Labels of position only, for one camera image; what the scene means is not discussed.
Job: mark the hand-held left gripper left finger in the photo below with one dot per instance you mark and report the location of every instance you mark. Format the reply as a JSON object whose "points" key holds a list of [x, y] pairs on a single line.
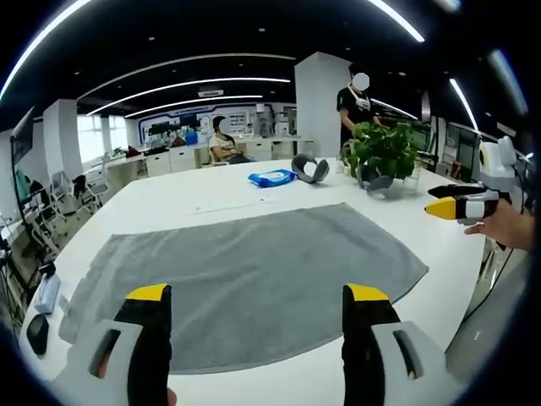
{"points": [[139, 338]]}

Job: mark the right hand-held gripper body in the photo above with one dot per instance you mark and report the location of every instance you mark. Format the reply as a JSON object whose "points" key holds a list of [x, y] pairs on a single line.
{"points": [[498, 162]]}

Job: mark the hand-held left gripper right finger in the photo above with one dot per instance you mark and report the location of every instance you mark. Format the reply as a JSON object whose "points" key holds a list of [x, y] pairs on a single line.
{"points": [[372, 338]]}

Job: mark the grey towel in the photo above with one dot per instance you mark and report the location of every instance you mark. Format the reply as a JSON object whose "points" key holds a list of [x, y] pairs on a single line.
{"points": [[245, 270]]}

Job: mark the person's right hand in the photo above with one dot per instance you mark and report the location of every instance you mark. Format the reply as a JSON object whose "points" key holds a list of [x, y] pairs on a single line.
{"points": [[503, 226]]}

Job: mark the person's left hand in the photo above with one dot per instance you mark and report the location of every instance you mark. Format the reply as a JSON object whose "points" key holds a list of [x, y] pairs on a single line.
{"points": [[171, 397]]}

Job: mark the grey neck device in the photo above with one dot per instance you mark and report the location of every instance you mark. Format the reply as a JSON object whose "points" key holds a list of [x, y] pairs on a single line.
{"points": [[309, 169], [376, 184]]}

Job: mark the green potted plant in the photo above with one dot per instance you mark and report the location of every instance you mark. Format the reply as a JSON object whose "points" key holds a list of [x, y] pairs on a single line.
{"points": [[382, 152]]}

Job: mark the black computer mouse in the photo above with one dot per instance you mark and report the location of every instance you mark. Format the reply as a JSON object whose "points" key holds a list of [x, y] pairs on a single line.
{"points": [[37, 334]]}

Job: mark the light blue small box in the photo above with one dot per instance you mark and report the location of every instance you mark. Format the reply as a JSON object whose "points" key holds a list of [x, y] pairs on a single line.
{"points": [[46, 292]]}

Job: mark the white neck-worn device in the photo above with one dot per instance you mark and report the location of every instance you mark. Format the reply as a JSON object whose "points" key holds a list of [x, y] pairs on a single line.
{"points": [[361, 99]]}

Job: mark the white office chair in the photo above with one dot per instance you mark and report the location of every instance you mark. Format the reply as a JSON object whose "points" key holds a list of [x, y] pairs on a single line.
{"points": [[86, 188]]}

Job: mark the white table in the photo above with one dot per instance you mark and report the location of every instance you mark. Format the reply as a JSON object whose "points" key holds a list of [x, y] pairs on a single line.
{"points": [[236, 199]]}

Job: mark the blue wet wipes pack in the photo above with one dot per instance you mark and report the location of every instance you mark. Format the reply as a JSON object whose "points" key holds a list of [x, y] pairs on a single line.
{"points": [[270, 177]]}

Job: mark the white desk row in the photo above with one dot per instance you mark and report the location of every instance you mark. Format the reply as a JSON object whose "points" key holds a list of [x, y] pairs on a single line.
{"points": [[203, 154]]}

